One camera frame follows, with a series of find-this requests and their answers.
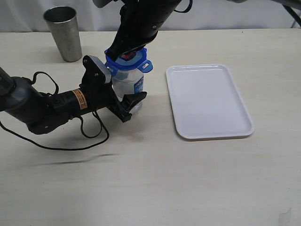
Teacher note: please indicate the blue snap-lock container lid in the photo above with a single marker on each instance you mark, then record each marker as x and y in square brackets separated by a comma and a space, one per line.
[130, 61]

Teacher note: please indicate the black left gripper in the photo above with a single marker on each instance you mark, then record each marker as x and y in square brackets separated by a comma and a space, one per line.
[100, 96]

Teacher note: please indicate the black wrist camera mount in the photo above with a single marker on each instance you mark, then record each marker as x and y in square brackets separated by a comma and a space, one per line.
[96, 73]

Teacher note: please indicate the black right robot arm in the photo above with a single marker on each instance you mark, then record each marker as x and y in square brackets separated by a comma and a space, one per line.
[140, 21]

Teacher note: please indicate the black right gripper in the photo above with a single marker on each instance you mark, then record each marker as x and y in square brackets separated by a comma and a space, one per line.
[140, 22]

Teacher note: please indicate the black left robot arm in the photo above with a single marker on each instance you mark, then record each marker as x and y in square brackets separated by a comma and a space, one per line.
[44, 112]

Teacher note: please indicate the white rectangular plastic tray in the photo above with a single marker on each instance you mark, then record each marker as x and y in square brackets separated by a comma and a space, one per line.
[206, 103]

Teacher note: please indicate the stainless steel tumbler cup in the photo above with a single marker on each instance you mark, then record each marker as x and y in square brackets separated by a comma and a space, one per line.
[63, 25]

